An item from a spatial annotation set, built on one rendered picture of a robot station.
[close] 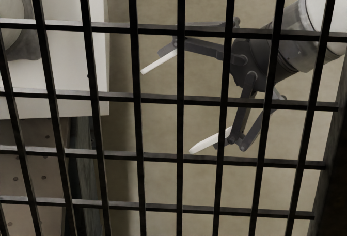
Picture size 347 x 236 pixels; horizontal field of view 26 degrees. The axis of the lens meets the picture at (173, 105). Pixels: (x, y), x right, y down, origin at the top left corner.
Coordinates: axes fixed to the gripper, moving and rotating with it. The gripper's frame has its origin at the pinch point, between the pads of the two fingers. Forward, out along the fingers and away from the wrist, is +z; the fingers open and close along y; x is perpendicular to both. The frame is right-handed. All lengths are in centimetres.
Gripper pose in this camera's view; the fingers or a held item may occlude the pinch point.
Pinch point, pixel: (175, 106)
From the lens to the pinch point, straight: 109.8
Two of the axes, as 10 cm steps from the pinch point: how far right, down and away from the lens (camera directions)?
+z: -7.3, 4.0, 5.5
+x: 4.5, -3.3, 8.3
